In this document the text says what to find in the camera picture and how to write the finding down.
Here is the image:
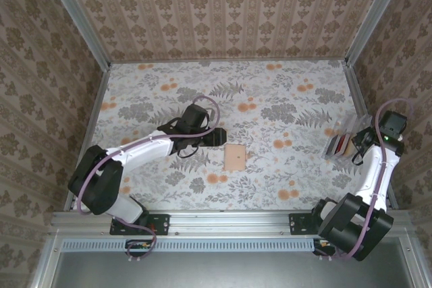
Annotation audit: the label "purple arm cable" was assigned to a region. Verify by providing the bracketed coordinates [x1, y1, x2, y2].
[317, 97, 415, 262]
[76, 95, 222, 264]

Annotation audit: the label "aluminium front rail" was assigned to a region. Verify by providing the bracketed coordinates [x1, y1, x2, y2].
[50, 209, 414, 237]

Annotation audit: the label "clear plastic card box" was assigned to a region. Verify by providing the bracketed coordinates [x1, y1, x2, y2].
[322, 114, 373, 161]

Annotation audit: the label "black card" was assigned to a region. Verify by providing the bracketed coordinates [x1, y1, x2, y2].
[326, 135, 340, 156]

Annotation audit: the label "floral table cover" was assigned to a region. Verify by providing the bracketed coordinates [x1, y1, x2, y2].
[72, 59, 389, 211]

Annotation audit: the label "white slotted cable duct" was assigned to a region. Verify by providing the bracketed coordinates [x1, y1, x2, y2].
[62, 237, 317, 252]

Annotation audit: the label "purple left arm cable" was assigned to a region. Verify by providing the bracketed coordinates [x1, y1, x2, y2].
[76, 95, 222, 264]

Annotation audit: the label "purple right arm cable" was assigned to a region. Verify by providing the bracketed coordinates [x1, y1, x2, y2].
[317, 97, 415, 262]

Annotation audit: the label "thin black left gripper cable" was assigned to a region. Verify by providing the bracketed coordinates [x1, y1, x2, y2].
[175, 145, 200, 160]

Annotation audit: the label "small wooden tray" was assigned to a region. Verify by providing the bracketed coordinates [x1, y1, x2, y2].
[223, 143, 246, 172]

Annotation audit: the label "aluminium corner post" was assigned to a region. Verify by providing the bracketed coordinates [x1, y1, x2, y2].
[39, 0, 112, 69]
[344, 0, 412, 68]

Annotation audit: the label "grey metal sheet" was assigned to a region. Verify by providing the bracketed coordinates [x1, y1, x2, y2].
[50, 250, 411, 288]

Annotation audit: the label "black connector box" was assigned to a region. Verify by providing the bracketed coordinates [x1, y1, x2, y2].
[125, 239, 153, 257]
[313, 239, 337, 257]

